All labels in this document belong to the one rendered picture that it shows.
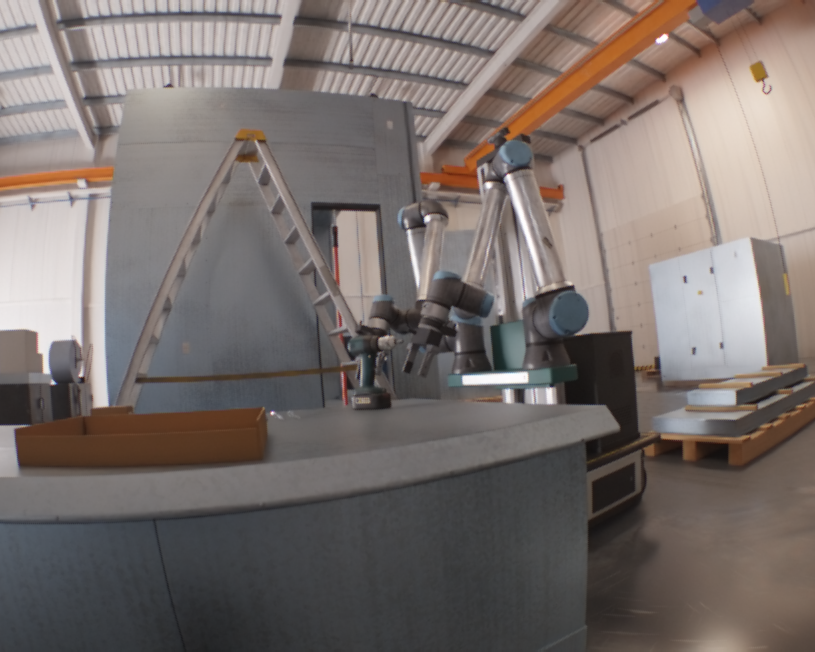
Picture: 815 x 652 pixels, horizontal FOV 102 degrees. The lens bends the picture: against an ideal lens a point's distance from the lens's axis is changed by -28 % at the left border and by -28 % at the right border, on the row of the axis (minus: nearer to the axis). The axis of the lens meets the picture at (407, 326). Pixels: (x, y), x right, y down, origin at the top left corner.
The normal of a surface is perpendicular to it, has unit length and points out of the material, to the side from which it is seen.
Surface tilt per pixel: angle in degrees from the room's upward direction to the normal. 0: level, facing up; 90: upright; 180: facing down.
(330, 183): 90
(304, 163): 90
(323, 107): 90
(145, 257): 90
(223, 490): 67
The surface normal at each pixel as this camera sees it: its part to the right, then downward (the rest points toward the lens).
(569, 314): 0.14, -0.01
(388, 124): 0.37, -0.11
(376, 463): 0.36, -0.49
